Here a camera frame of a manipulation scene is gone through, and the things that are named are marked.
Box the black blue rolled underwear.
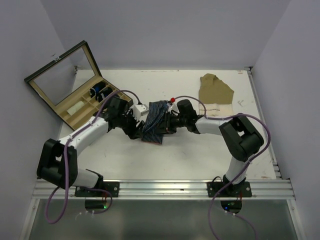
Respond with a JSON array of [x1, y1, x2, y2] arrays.
[[89, 81, 106, 98]]

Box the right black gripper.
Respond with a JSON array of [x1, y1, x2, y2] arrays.
[[153, 110, 188, 134]]

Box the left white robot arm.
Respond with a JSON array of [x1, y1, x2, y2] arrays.
[[36, 97, 149, 197]]

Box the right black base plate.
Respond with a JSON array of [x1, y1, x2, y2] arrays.
[[206, 181, 253, 198]]

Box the navy striped underwear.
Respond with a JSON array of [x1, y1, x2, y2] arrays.
[[141, 100, 168, 145]]

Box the black white rolled underwear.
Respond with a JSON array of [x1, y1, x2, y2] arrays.
[[95, 87, 113, 103]]

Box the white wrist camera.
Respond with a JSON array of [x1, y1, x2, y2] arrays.
[[167, 97, 179, 113], [132, 104, 149, 119]]

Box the olive tan underwear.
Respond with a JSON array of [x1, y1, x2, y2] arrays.
[[198, 73, 234, 117]]

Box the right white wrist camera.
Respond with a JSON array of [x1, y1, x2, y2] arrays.
[[167, 97, 179, 113]]

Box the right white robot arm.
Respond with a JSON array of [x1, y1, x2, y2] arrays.
[[155, 99, 264, 197]]

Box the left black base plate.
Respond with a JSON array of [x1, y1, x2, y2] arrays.
[[74, 181, 120, 198]]

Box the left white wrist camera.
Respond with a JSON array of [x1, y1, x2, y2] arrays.
[[132, 104, 149, 119]]

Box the aluminium front rail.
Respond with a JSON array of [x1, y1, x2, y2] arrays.
[[31, 178, 296, 201]]

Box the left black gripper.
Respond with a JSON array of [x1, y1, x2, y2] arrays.
[[117, 108, 145, 139]]

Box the white rolled cloth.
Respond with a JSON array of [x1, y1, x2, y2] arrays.
[[66, 101, 85, 116]]

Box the black compartment storage box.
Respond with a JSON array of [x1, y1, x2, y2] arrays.
[[24, 40, 133, 131]]

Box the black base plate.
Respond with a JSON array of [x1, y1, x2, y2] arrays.
[[74, 181, 120, 198], [206, 181, 253, 198]]

